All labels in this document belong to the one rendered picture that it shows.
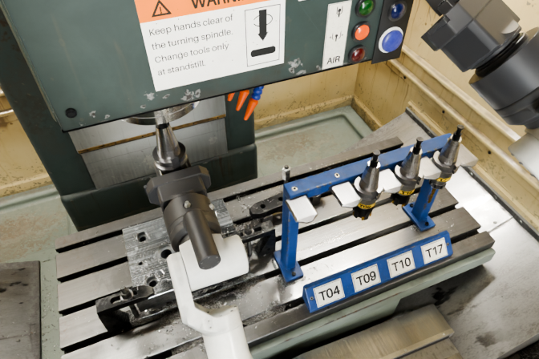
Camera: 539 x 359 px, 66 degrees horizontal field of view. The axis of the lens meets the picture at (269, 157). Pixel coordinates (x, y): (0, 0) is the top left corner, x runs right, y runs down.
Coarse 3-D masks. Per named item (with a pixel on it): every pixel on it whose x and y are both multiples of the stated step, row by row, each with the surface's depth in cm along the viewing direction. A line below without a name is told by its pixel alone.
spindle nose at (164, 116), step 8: (184, 104) 65; (192, 104) 67; (152, 112) 63; (160, 112) 64; (168, 112) 64; (176, 112) 65; (184, 112) 66; (128, 120) 65; (136, 120) 64; (144, 120) 64; (152, 120) 64; (160, 120) 65; (168, 120) 65
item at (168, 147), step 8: (160, 128) 74; (168, 128) 75; (160, 136) 75; (168, 136) 76; (160, 144) 76; (168, 144) 76; (176, 144) 78; (160, 152) 78; (168, 152) 77; (176, 152) 78
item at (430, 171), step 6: (426, 156) 102; (420, 162) 101; (426, 162) 101; (432, 162) 101; (426, 168) 99; (432, 168) 99; (438, 168) 99; (426, 174) 98; (432, 174) 98; (438, 174) 98
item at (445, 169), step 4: (436, 152) 102; (436, 156) 101; (432, 160) 101; (436, 160) 100; (460, 160) 100; (436, 164) 100; (440, 164) 99; (444, 164) 99; (456, 164) 99; (440, 168) 99; (444, 168) 98; (448, 168) 98; (452, 168) 100; (456, 168) 99; (444, 172) 99; (452, 172) 100
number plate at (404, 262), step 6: (408, 252) 113; (390, 258) 111; (396, 258) 112; (402, 258) 112; (408, 258) 113; (390, 264) 111; (396, 264) 112; (402, 264) 112; (408, 264) 113; (414, 264) 113; (390, 270) 111; (396, 270) 112; (402, 270) 112; (408, 270) 113
